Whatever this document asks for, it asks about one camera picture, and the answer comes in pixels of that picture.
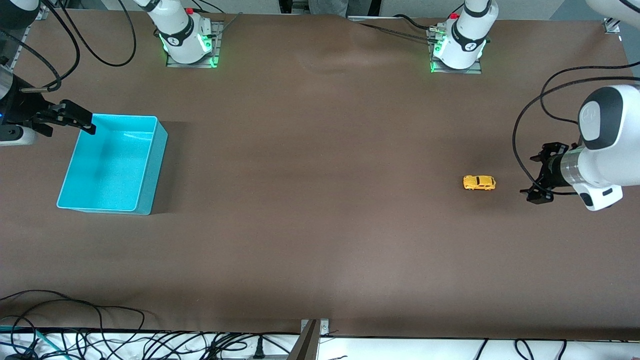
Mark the yellow toy beetle car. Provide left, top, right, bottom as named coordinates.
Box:
left=463, top=174, right=497, bottom=191

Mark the turquoise plastic bin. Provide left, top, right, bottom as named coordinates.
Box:
left=56, top=114, right=169, bottom=216

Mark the brown table mat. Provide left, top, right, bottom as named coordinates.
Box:
left=0, top=9, right=640, bottom=342

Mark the person in grey trousers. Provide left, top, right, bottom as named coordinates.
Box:
left=307, top=0, right=350, bottom=17

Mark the black cable with metal plug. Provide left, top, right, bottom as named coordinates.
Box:
left=0, top=31, right=63, bottom=94

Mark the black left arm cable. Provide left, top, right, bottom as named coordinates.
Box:
left=512, top=64, right=640, bottom=197

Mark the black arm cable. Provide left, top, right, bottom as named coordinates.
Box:
left=512, top=64, right=640, bottom=197
left=40, top=0, right=82, bottom=89

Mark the black looping cable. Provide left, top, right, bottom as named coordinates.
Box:
left=52, top=0, right=138, bottom=68

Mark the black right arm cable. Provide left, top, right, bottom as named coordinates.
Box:
left=40, top=0, right=82, bottom=89

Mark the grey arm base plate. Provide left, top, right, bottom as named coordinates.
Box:
left=165, top=21, right=221, bottom=69
left=428, top=27, right=483, bottom=75

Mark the grey base cable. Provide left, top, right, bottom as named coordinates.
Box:
left=212, top=11, right=244, bottom=40

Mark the black base cable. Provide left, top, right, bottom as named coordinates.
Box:
left=357, top=21, right=435, bottom=43
left=394, top=13, right=437, bottom=31

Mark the long black floor cable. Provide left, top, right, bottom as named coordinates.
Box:
left=0, top=289, right=147, bottom=333

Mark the teal cable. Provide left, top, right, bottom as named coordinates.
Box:
left=0, top=325, right=52, bottom=357

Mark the grey metal bracket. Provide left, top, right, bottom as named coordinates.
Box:
left=300, top=318, right=330, bottom=337

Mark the dark camera post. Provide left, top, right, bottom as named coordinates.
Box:
left=287, top=320, right=321, bottom=360

